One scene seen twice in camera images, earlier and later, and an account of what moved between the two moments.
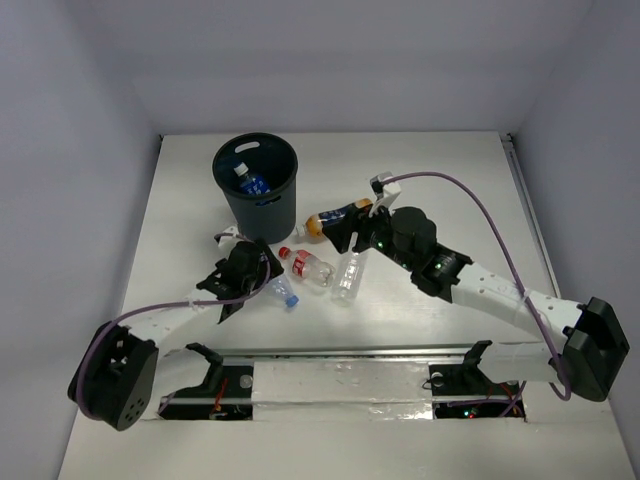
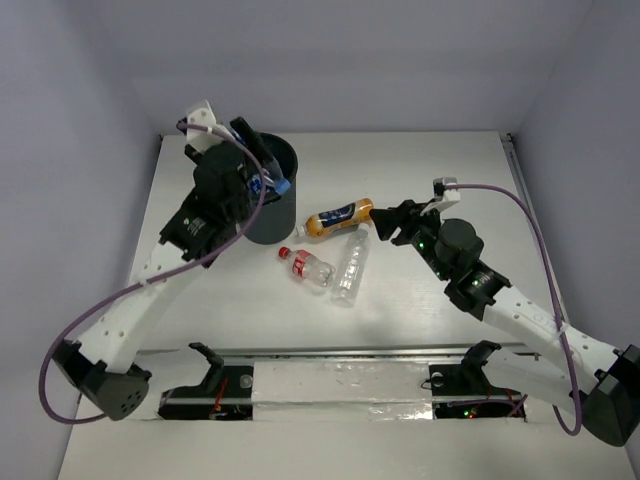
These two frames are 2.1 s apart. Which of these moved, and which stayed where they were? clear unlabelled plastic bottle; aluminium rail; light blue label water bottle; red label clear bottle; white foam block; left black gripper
Moved: light blue label water bottle; left black gripper
Stayed: clear unlabelled plastic bottle; aluminium rail; red label clear bottle; white foam block
